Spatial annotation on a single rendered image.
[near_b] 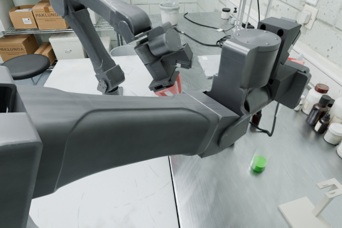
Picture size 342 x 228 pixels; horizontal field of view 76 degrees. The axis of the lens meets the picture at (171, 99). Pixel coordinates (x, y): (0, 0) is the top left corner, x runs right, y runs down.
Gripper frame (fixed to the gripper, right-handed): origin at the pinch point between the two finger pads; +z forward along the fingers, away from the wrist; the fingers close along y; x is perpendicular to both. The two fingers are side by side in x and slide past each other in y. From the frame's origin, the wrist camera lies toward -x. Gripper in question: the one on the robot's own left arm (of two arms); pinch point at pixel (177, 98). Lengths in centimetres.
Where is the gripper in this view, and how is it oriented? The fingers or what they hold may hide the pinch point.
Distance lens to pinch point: 67.0
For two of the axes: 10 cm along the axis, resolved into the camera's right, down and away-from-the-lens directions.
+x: -8.2, 2.6, 5.0
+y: 2.8, -5.9, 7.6
